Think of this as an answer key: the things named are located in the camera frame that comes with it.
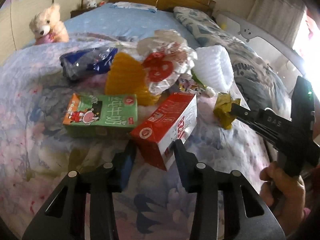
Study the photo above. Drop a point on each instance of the beige teddy bear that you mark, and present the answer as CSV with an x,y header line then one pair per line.
x,y
47,26

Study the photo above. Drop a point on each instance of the blue white patterned duvet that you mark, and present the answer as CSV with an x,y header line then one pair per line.
x,y
260,86

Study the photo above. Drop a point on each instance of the colourful small snack wrapper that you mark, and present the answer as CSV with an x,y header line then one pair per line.
x,y
195,87

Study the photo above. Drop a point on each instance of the floral pink blue quilt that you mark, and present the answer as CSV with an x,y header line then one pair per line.
x,y
37,152

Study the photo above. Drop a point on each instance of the red milk carton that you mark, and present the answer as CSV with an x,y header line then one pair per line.
x,y
175,118

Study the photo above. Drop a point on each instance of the white foam fruit net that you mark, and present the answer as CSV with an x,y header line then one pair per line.
x,y
213,68

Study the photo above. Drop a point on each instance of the light blue bed sheet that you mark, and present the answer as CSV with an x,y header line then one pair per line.
x,y
107,20

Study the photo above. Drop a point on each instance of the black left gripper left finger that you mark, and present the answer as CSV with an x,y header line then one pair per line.
x,y
62,216

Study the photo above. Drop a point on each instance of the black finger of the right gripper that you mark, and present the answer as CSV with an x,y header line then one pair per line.
x,y
244,115

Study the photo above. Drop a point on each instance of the small white bunny toy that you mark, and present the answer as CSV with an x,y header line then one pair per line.
x,y
91,4

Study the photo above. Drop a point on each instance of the blue snack bag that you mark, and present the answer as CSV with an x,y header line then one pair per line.
x,y
84,63

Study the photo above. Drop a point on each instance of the dark wooden nightstand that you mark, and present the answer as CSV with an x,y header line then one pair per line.
x,y
78,12

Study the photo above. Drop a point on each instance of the white folded cloth pillow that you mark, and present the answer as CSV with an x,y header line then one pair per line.
x,y
138,6

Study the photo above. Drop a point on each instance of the yellow wrapper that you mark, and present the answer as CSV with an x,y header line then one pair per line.
x,y
222,110

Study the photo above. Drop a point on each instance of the beige window curtain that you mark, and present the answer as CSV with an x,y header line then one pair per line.
x,y
280,18

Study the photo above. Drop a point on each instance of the grey bed guard rail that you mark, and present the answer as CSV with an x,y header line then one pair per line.
x,y
284,61

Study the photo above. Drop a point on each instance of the person's right hand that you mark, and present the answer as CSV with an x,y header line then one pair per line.
x,y
291,212

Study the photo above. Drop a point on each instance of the green milk carton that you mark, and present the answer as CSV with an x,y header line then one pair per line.
x,y
111,116

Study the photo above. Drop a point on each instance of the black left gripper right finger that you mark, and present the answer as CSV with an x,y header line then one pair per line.
x,y
246,215

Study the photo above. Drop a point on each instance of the orange plastic wrapper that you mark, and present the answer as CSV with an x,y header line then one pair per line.
x,y
128,76

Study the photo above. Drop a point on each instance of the crumpled white red plastic bag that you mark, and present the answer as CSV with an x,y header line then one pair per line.
x,y
165,57

